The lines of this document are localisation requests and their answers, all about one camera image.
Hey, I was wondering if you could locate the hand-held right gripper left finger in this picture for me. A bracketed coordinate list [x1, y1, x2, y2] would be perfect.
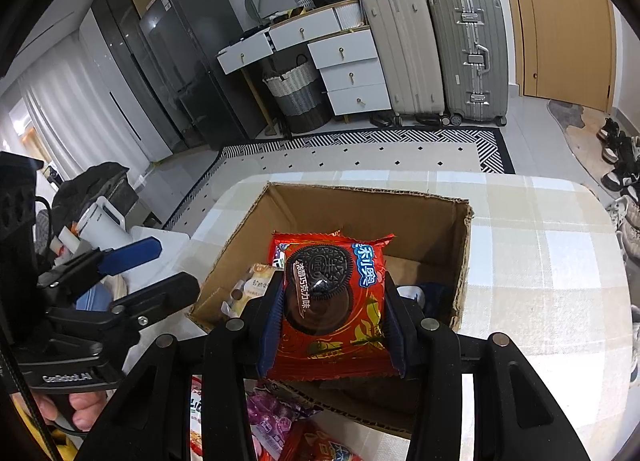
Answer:
[87, 271, 287, 461]

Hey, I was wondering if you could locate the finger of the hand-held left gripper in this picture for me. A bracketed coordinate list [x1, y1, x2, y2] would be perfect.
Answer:
[47, 271, 201, 342]
[36, 236, 163, 290]

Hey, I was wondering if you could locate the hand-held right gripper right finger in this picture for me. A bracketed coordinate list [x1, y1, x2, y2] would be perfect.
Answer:
[382, 273, 592, 461]

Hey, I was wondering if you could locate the beige cake packet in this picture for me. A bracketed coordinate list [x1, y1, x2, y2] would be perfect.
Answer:
[220, 263, 278, 319]

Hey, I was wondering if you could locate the red chocolate cookie packet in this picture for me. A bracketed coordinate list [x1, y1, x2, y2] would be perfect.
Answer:
[267, 230, 396, 382]

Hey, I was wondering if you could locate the purple snack packet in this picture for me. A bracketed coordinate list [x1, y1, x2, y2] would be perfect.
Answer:
[245, 381, 321, 461]

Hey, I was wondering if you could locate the red packet white print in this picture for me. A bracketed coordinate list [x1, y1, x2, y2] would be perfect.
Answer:
[280, 418, 371, 461]

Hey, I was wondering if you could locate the brown cardboard box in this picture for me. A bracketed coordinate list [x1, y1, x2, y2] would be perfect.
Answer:
[187, 181, 475, 439]

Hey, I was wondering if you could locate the person's left hand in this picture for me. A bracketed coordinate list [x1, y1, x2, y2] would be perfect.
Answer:
[39, 387, 107, 434]

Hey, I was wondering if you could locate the white marble side table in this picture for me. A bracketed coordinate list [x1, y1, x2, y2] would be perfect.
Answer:
[125, 225, 193, 292]

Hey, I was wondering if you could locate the white electric kettle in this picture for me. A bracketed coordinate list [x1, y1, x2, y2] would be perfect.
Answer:
[75, 196, 133, 249]

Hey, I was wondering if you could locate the black jacket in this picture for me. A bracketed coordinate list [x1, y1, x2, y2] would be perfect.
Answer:
[52, 163, 138, 226]

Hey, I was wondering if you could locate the white curtain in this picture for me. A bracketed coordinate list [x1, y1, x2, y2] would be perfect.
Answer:
[0, 46, 151, 182]

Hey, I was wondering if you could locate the tall dark glass cabinet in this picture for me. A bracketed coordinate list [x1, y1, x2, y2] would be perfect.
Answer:
[91, 0, 191, 158]

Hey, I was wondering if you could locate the black white patterned rug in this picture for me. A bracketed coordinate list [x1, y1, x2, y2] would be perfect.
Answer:
[162, 126, 516, 229]

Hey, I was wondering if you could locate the dark grey refrigerator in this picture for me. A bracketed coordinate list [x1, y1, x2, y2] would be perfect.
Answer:
[139, 0, 268, 150]

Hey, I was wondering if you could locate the woven laundry basket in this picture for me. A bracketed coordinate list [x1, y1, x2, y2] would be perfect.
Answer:
[262, 53, 333, 134]

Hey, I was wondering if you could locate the round beige rug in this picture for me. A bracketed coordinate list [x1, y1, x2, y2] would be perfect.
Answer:
[570, 106, 631, 192]

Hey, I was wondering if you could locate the white desk with drawers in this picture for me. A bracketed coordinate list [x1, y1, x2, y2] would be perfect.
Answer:
[216, 0, 393, 116]

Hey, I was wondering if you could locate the cluster of loose sneakers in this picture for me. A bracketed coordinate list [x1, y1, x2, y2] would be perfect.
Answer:
[597, 116, 640, 262]

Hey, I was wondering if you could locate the grey door mat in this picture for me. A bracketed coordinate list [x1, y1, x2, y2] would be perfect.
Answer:
[546, 98, 603, 134]

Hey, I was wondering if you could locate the beige suitcase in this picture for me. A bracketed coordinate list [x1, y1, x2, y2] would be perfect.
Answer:
[361, 0, 447, 126]

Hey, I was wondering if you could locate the silver suitcase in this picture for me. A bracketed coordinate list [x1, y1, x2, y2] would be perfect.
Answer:
[427, 0, 510, 128]

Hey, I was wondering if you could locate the tan wooden door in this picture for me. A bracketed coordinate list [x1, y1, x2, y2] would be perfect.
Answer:
[492, 0, 617, 114]

